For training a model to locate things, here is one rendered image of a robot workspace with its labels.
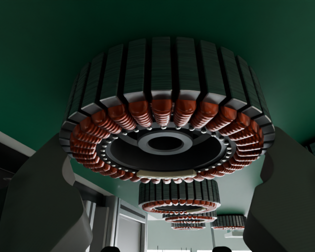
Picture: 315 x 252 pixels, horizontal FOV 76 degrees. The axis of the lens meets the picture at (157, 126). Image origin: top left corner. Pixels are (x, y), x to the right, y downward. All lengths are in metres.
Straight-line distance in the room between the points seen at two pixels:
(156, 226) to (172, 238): 0.56
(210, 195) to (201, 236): 6.26
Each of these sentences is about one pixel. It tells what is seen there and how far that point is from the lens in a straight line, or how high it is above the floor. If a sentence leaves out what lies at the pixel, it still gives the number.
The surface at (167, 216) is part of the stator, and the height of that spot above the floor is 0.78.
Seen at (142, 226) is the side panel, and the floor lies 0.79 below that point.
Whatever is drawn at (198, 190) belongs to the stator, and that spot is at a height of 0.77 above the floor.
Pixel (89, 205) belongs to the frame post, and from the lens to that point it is 0.35.
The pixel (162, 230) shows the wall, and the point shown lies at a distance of 6.61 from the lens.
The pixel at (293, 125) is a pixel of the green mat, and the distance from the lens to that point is 0.18.
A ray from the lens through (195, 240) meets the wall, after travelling 6.52.
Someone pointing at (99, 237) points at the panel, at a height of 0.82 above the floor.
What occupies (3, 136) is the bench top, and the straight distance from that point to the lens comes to 0.22.
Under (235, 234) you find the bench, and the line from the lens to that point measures 3.05.
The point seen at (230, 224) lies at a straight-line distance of 0.69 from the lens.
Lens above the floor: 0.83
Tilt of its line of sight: 30 degrees down
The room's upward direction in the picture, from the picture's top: 180 degrees counter-clockwise
